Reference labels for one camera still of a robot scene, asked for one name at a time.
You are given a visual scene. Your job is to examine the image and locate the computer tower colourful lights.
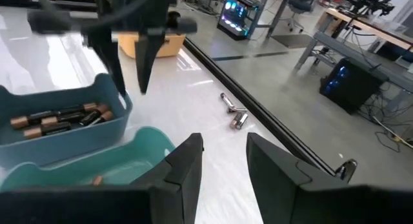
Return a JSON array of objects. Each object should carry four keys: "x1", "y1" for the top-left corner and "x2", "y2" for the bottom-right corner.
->
[{"x1": 216, "y1": 0, "x2": 260, "y2": 41}]

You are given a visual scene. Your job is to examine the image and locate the black frame bracket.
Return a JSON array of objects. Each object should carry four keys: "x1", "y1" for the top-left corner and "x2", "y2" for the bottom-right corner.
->
[{"x1": 334, "y1": 158, "x2": 358, "y2": 183}]

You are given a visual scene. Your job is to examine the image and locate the grey office chair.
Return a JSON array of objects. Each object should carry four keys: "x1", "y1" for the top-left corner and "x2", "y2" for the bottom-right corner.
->
[{"x1": 287, "y1": 0, "x2": 319, "y2": 30}]

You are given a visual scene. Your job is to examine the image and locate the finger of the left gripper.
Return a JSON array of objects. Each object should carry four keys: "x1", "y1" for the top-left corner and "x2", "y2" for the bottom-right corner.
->
[
  {"x1": 85, "y1": 32, "x2": 127, "y2": 97},
  {"x1": 134, "y1": 33, "x2": 167, "y2": 95}
]

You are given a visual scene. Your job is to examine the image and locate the black computer blue light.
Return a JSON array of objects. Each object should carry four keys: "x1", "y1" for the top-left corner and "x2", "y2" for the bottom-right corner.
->
[{"x1": 319, "y1": 57, "x2": 385, "y2": 115}]

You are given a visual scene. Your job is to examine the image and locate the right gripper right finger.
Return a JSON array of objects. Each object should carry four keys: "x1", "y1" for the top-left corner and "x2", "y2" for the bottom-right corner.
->
[{"x1": 247, "y1": 132, "x2": 413, "y2": 224}]

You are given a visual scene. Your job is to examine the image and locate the black floor mat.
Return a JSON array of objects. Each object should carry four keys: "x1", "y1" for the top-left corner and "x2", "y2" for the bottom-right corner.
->
[{"x1": 270, "y1": 33, "x2": 313, "y2": 50}]

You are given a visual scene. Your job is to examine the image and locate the blue plastic bin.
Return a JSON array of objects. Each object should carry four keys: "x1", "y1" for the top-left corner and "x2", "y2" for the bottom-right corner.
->
[{"x1": 0, "y1": 73, "x2": 133, "y2": 169}]

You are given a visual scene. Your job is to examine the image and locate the green plastic bin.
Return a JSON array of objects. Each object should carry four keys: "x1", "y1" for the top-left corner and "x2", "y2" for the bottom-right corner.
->
[{"x1": 0, "y1": 126, "x2": 177, "y2": 192}]

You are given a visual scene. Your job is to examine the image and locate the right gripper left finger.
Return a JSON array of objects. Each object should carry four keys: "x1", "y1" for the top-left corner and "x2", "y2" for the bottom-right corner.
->
[{"x1": 0, "y1": 132, "x2": 205, "y2": 224}]

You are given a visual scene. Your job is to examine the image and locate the yellow plastic bin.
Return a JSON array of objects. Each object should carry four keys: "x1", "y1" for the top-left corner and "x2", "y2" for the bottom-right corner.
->
[{"x1": 117, "y1": 32, "x2": 187, "y2": 59}]

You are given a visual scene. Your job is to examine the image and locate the wooden desk grey frame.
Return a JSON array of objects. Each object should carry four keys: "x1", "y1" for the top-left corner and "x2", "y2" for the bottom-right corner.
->
[
  {"x1": 248, "y1": 0, "x2": 293, "y2": 37},
  {"x1": 294, "y1": 7, "x2": 413, "y2": 102}
]

